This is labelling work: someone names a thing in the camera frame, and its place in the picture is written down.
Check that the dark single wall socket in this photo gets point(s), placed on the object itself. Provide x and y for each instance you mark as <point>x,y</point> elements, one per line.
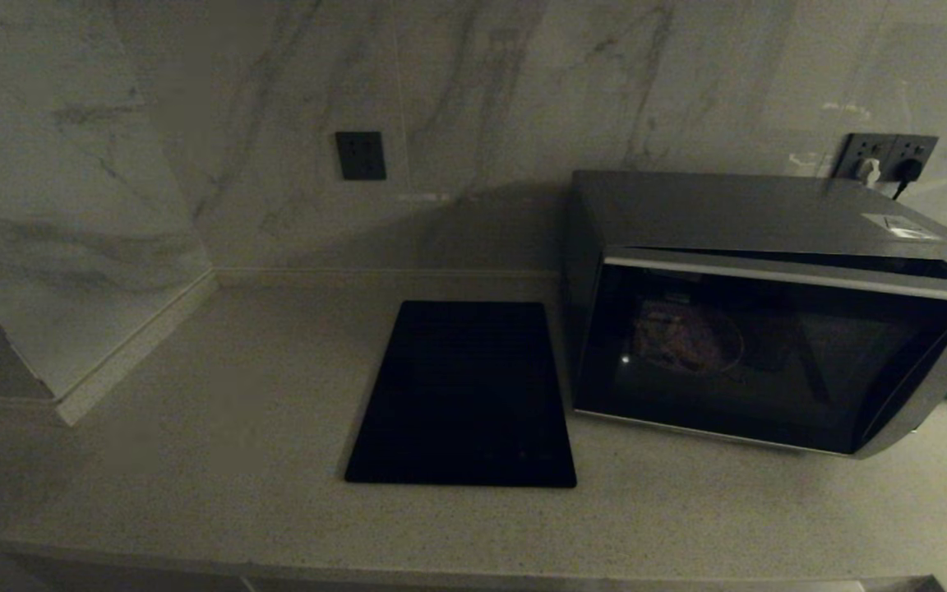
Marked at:
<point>361,155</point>

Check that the black power plug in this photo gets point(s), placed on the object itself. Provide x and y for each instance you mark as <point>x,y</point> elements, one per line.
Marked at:
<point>907,170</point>

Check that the silver black microwave oven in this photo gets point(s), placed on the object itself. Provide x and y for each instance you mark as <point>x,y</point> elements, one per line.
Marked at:
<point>728,210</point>

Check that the purple plate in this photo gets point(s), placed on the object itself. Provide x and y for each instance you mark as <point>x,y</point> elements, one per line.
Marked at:
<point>687,337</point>

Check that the grey wall socket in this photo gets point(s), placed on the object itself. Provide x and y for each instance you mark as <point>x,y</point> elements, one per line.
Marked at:
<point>916,147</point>
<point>860,146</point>

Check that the white power plug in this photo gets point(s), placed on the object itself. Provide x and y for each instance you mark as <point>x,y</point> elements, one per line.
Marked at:
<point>869,173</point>

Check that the dark glass microwave door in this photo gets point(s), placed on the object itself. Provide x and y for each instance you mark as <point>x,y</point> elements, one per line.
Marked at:
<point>810,370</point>

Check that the black induction cooktop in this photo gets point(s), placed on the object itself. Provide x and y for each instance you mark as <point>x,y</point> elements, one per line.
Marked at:
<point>461,395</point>

